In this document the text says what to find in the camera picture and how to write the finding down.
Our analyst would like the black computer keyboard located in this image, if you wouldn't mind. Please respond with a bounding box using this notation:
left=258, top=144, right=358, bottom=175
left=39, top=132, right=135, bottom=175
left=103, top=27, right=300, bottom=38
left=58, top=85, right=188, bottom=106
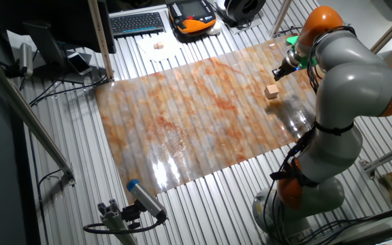
left=109, top=12, right=166, bottom=38

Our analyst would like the orange black teach pendant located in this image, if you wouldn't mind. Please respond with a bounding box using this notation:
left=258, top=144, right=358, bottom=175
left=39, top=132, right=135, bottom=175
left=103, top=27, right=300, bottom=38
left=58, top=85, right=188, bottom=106
left=167, top=0, right=217, bottom=36

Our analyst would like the short aluminium profile mount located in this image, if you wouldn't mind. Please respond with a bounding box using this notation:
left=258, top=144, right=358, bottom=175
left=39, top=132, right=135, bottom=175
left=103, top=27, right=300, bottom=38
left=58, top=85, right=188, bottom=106
left=97, top=199, right=139, bottom=245

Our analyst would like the black computer monitor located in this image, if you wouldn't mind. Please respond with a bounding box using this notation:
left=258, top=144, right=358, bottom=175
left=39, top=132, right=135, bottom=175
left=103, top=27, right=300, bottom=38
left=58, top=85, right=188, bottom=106
left=0, top=0, right=117, bottom=54

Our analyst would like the light wooden block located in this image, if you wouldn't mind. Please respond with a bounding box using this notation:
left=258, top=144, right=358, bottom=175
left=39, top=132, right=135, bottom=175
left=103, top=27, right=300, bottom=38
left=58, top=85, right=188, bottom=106
left=263, top=84, right=280, bottom=100

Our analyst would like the silver camera with blue cap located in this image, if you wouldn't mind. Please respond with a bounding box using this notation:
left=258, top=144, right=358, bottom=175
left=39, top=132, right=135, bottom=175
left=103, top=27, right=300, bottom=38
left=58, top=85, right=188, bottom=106
left=126, top=179, right=168, bottom=221

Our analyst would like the white paper sheet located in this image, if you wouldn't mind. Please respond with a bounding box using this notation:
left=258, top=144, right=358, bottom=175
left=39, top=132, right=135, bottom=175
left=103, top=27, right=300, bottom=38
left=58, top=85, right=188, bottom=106
left=136, top=33, right=183, bottom=63

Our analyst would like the black filament spool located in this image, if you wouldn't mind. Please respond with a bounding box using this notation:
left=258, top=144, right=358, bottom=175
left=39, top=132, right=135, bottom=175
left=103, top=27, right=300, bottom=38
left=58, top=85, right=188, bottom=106
left=223, top=0, right=267, bottom=24

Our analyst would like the aluminium frame bar with bracket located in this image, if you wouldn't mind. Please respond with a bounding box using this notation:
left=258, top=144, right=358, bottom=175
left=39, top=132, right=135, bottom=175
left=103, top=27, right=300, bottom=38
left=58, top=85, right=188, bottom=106
left=359, top=139, right=392, bottom=180

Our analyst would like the beige upright post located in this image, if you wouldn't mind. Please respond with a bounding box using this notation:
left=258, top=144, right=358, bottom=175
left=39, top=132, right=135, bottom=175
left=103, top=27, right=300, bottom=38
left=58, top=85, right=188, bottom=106
left=87, top=0, right=115, bottom=82

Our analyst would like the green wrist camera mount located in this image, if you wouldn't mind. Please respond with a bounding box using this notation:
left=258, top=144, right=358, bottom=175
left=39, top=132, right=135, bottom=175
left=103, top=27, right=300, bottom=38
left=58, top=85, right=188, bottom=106
left=286, top=33, right=319, bottom=69

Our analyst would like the grey spool base plate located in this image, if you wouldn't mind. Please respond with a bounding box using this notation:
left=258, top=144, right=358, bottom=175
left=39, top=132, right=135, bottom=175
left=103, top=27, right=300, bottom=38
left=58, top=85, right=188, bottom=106
left=228, top=16, right=263, bottom=35

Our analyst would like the plain silver cylindrical camera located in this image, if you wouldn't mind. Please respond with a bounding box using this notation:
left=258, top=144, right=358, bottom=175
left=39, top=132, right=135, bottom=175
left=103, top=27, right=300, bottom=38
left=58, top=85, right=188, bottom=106
left=18, top=42, right=34, bottom=78

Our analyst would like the orange marble pattern mat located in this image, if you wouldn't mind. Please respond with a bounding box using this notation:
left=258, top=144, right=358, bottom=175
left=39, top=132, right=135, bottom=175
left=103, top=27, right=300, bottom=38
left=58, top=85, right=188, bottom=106
left=95, top=33, right=316, bottom=205

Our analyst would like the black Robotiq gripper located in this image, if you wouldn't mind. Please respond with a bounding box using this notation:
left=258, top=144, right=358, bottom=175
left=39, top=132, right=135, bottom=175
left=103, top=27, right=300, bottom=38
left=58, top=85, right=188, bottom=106
left=272, top=59, right=295, bottom=82

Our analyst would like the black camera ball mount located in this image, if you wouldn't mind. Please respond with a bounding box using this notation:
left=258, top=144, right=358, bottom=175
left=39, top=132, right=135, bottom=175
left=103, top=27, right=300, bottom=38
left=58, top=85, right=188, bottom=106
left=120, top=202, right=146, bottom=229

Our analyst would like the long slanted aluminium bar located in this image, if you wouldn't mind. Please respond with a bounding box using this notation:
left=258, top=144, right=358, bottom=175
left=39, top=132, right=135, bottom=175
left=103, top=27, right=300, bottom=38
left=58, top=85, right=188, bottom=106
left=0, top=47, right=76, bottom=186

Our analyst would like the thin black table cable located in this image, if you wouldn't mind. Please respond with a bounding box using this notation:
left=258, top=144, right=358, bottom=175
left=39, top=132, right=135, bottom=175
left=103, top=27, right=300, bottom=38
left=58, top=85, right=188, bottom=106
left=29, top=74, right=108, bottom=106

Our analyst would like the dark metal bar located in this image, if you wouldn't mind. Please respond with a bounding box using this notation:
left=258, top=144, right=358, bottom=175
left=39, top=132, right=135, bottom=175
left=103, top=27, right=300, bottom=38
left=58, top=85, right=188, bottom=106
left=331, top=223, right=392, bottom=245

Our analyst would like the white smartphone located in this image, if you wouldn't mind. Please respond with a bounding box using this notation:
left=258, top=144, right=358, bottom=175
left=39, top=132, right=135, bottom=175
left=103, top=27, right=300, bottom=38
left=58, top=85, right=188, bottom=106
left=67, top=52, right=93, bottom=76

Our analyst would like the aluminium upright post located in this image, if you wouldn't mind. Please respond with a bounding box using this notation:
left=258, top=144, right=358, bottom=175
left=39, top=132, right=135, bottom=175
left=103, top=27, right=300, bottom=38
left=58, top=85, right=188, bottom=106
left=269, top=0, right=293, bottom=37

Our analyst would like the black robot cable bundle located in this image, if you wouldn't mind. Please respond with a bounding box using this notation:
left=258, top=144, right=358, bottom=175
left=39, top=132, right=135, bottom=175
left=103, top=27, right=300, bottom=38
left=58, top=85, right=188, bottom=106
left=262, top=25, right=359, bottom=244

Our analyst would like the black monitor stand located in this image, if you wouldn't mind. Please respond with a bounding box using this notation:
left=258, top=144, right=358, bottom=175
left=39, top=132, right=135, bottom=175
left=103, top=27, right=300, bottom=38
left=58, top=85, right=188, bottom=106
left=22, top=20, right=88, bottom=85

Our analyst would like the thick black camera cable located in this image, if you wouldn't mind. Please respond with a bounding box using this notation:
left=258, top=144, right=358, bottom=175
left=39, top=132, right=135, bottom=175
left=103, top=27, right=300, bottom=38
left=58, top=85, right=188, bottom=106
left=82, top=217, right=165, bottom=235

